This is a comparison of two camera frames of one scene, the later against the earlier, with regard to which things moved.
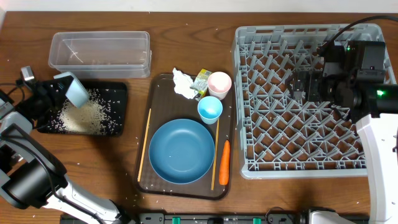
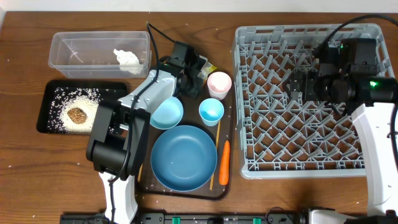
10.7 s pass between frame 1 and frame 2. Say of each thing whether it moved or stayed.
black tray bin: stayed
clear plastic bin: stayed
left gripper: moved
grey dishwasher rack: stayed
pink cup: stayed
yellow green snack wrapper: moved
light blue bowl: moved
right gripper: stayed
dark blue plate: moved
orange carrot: stayed
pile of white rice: moved
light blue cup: stayed
